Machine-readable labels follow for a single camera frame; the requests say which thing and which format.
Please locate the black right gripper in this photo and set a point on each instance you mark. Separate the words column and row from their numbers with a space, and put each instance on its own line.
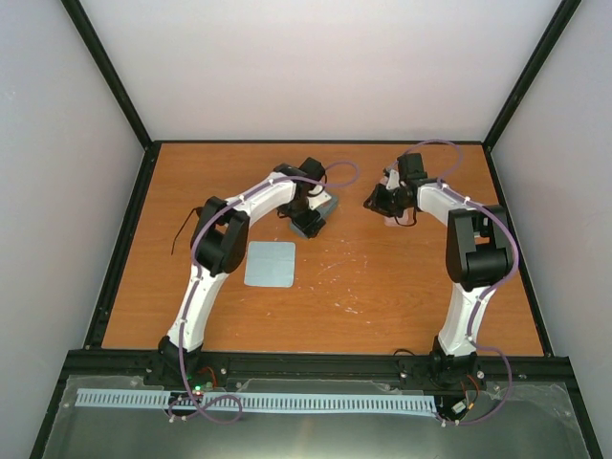
column 377, row 202

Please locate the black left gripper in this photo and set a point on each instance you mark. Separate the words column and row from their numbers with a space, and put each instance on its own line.
column 307, row 221

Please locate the blue grey glasses case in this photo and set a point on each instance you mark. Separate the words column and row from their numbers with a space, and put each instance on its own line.
column 325, row 212

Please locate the pink glasses case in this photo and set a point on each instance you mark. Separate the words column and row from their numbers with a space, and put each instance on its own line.
column 404, row 221

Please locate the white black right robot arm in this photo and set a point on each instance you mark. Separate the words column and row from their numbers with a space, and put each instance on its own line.
column 481, row 254

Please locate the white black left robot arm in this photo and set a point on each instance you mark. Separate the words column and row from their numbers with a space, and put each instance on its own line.
column 219, row 245

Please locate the light blue cleaning cloth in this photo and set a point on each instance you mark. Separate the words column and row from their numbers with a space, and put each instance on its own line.
column 270, row 264

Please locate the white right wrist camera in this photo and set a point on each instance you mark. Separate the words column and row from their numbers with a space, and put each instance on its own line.
column 392, row 179

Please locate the black aluminium frame rail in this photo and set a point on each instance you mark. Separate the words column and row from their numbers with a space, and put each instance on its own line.
column 229, row 369

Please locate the light blue slotted cable duct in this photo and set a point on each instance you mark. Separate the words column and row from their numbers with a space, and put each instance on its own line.
column 272, row 403

